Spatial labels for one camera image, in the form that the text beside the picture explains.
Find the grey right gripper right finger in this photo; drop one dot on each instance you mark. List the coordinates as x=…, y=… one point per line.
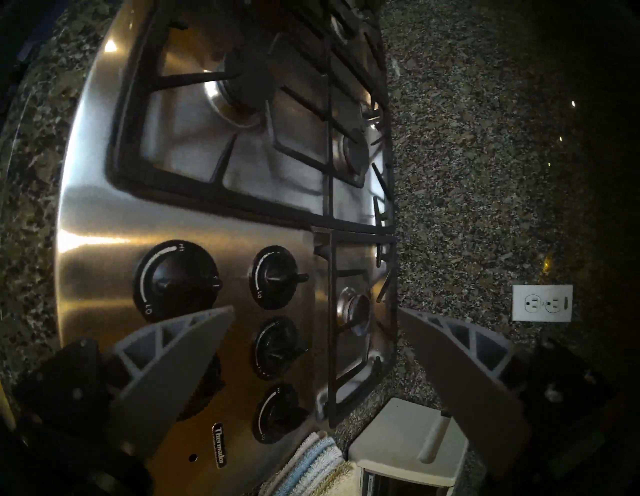
x=460, y=380

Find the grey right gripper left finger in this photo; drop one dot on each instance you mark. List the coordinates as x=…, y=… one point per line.
x=165, y=370

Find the white duplex wall outlet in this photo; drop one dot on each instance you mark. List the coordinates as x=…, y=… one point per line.
x=542, y=302

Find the black stove knob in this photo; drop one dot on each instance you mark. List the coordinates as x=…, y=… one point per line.
x=175, y=280
x=277, y=412
x=277, y=347
x=206, y=387
x=275, y=276

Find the stainless steel gas cooktop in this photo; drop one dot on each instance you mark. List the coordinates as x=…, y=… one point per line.
x=100, y=235

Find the narrow black cast iron grate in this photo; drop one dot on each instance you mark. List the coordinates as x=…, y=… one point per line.
x=350, y=234

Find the stacked white plates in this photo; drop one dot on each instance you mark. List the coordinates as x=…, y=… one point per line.
x=310, y=465

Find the white toaster oven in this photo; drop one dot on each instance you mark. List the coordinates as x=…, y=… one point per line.
x=400, y=440

